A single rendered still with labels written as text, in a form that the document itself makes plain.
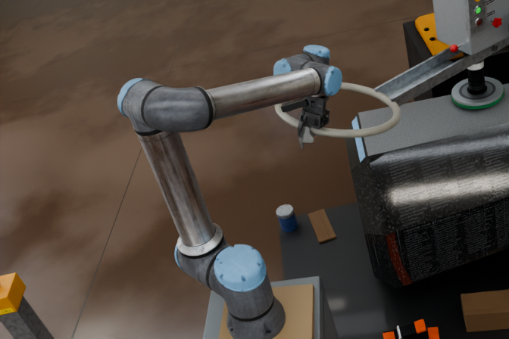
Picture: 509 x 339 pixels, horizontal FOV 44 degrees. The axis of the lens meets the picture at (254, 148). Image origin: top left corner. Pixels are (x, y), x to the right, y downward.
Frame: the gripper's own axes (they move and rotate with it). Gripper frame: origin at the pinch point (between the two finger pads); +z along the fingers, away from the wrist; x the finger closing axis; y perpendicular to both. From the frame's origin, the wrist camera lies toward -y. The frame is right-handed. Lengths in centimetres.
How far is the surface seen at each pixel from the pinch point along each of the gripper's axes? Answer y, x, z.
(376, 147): 9.2, 45.5, 18.1
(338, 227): -25, 87, 98
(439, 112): 25, 73, 7
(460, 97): 31, 78, 0
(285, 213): -52, 74, 92
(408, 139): 20, 53, 14
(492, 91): 42, 84, -4
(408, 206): 30, 37, 35
